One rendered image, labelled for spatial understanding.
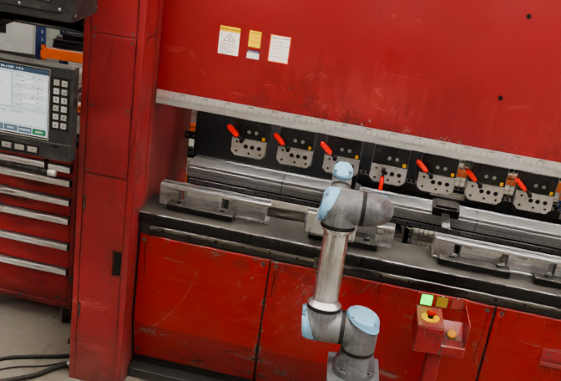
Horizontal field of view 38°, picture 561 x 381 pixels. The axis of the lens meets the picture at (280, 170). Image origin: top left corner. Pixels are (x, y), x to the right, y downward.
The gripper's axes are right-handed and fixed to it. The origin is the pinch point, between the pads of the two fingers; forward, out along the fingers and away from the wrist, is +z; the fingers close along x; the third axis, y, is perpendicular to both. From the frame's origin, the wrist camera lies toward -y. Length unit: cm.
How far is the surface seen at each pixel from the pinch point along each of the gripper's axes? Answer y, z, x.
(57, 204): -2, 47, 134
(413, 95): 43, -32, -21
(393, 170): 21.5, -7.7, -19.5
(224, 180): 22, 34, 56
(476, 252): 3, 17, -61
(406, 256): -4.3, 18.5, -32.2
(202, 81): 36, -24, 66
